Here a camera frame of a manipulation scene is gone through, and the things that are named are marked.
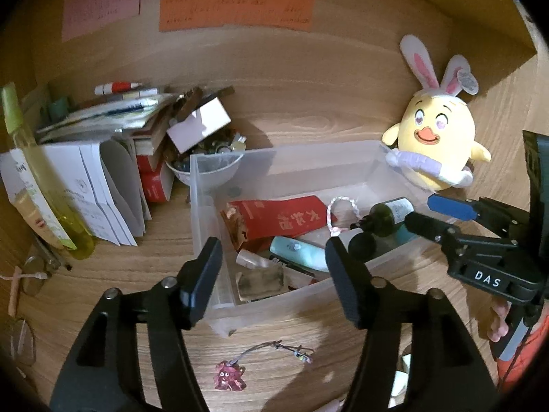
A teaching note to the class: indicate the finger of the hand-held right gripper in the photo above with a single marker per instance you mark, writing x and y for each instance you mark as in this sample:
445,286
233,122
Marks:
429,225
450,207

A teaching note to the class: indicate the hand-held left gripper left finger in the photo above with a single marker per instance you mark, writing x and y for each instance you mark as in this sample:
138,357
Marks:
201,274

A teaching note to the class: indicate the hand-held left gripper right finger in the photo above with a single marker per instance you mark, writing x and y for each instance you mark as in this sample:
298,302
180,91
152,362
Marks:
343,274

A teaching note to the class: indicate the dark green bottle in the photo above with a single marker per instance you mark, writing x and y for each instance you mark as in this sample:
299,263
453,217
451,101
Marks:
386,216

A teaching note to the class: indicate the clear plastic bin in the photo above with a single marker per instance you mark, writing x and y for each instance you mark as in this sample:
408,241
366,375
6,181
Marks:
274,309

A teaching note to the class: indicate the red foil pouch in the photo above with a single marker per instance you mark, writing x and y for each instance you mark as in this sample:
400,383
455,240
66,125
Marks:
278,219

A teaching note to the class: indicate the person's right forearm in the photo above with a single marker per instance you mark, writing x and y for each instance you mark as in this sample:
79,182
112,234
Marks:
525,352

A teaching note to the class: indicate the person's right hand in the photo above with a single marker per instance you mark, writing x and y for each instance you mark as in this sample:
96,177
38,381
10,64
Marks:
499,322

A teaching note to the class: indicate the black flat item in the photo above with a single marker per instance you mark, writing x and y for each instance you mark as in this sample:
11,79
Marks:
296,268

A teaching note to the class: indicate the teal tube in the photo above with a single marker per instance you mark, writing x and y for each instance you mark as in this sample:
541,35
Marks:
296,249

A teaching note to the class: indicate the small clear tube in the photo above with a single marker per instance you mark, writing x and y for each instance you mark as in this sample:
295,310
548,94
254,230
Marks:
253,259

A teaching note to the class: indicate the worn brown packet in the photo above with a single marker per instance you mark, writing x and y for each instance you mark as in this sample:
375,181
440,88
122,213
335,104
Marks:
261,284

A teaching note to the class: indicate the yellow chick plush toy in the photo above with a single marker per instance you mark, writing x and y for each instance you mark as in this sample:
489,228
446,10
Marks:
433,137

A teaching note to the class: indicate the white bowl of small items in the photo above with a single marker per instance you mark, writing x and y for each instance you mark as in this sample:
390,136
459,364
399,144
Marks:
206,174

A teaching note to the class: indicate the red box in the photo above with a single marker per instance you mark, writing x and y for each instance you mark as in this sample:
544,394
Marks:
156,180

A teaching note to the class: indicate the white crumpled paper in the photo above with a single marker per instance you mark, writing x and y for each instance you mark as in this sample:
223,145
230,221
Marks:
401,380

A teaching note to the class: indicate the pile of small metal bits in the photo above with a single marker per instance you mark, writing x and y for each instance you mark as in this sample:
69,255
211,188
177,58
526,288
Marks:
218,146

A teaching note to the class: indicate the white folded cartons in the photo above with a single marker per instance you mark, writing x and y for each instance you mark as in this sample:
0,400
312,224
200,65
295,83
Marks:
98,189

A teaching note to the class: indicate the small white open box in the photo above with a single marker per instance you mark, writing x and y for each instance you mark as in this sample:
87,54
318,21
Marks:
197,124

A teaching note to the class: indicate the eyeglasses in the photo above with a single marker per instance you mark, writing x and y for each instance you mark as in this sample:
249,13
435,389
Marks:
21,345
32,277

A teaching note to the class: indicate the stack of papers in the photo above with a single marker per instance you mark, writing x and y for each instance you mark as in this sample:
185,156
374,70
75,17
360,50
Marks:
107,113

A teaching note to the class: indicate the yellow-green spray bottle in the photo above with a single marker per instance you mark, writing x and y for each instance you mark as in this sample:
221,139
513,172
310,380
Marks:
43,171

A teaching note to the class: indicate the white pen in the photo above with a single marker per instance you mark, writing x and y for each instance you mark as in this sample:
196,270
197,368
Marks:
137,94

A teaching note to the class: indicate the red and white marker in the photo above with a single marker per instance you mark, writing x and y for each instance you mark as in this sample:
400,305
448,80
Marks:
116,89

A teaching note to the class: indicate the small green jar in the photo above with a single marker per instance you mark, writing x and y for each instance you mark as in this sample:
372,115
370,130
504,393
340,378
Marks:
58,109

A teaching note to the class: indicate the orange paper note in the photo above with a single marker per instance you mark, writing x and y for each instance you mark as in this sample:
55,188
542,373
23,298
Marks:
236,10

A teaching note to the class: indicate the pink paper note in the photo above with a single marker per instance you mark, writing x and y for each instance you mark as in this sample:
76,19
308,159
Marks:
103,4

